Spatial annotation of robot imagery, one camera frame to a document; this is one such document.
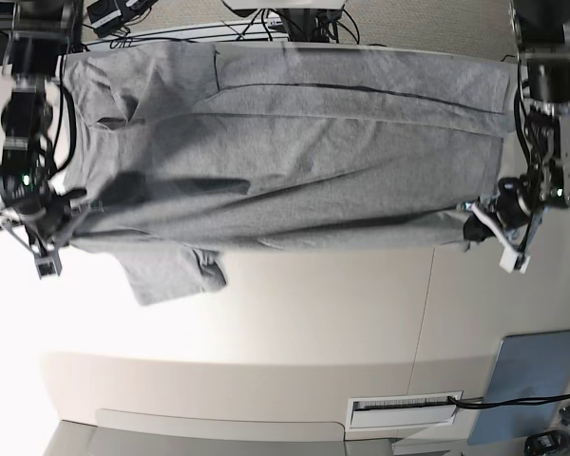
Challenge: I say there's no blue-grey pad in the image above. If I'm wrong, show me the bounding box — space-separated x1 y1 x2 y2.
467 330 570 446

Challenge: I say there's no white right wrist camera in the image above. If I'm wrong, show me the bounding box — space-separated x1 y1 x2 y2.
34 250 62 278

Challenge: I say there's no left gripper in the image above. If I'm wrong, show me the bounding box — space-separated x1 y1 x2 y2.
460 176 543 252

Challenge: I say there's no black central stand base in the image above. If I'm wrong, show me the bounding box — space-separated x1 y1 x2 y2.
222 0 362 45

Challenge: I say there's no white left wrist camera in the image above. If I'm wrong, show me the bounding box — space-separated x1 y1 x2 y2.
499 248 531 274

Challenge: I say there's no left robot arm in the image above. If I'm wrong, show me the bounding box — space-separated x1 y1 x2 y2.
464 1 570 254

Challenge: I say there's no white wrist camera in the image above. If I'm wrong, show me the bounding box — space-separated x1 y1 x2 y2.
499 248 531 274
34 250 62 278

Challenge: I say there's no grey T-shirt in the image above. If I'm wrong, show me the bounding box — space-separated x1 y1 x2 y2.
64 42 512 305

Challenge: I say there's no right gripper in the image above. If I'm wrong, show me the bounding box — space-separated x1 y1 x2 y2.
0 188 87 255

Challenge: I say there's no black cable on table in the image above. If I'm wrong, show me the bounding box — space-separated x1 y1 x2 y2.
446 391 570 410

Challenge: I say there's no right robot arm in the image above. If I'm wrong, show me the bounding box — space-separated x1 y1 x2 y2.
0 1 88 276

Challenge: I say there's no white cable grommet slot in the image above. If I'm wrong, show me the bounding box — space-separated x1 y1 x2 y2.
345 390 463 431

